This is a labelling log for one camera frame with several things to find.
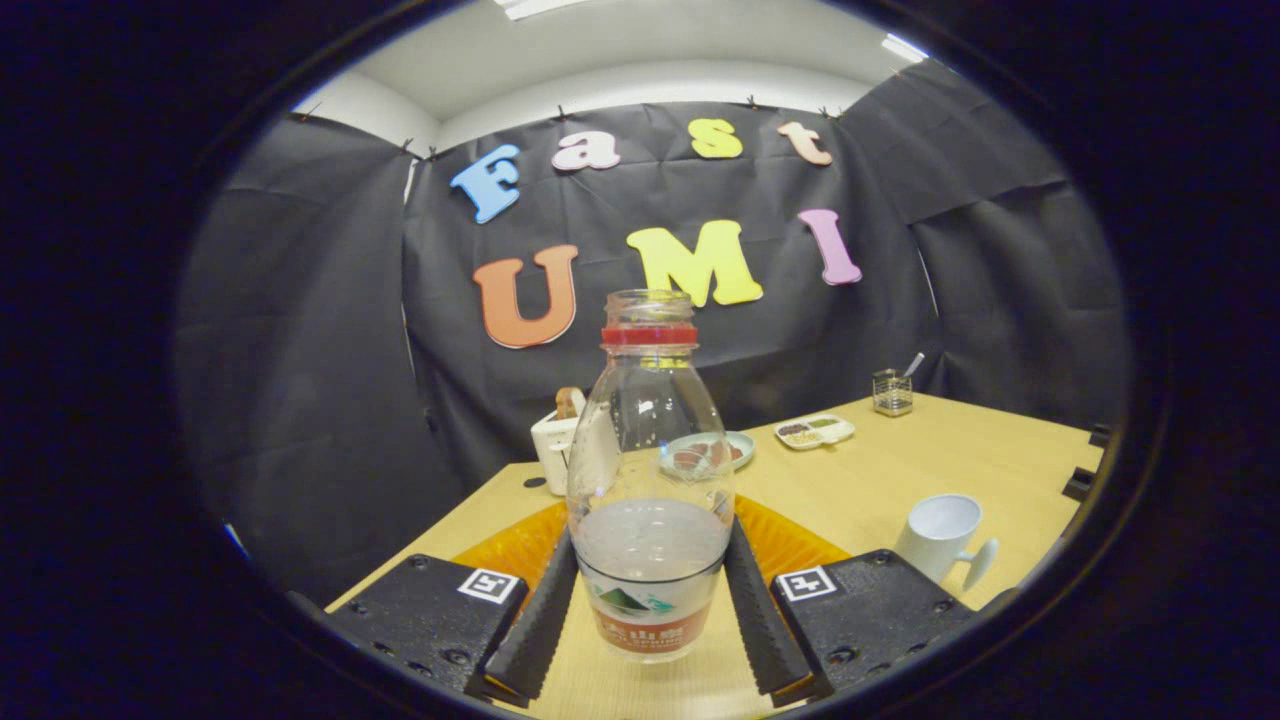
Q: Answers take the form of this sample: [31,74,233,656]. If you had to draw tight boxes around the cloudy clear juice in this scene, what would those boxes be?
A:
[573,500,733,581]

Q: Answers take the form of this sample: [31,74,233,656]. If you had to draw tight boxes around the black backdrop cloth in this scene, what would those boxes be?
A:
[175,60,1131,606]

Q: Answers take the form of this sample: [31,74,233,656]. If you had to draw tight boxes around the wooden table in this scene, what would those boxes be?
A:
[325,392,1106,719]

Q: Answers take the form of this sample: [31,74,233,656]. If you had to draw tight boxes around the clear plastic bottle red label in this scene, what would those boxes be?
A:
[566,289,737,664]

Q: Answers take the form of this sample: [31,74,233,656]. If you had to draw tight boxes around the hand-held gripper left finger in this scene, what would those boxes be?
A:
[325,500,581,706]

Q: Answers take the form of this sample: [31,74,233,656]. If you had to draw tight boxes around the long ceiling light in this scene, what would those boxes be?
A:
[495,0,591,21]

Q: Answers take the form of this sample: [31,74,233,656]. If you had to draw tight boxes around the white divided snack tray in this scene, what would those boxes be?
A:
[774,414,857,451]

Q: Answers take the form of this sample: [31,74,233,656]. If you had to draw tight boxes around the pale green plate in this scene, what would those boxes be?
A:
[660,430,757,481]

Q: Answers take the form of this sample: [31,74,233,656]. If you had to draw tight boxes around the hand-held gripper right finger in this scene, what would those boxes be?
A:
[725,495,986,706]

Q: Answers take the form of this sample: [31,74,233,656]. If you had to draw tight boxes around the small glass jar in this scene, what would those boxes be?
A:
[872,369,913,417]

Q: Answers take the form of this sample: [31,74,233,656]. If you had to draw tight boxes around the white toaster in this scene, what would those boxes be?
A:
[530,405,589,498]

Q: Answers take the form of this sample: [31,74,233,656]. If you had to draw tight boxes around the white cup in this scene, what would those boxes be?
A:
[893,493,1000,593]

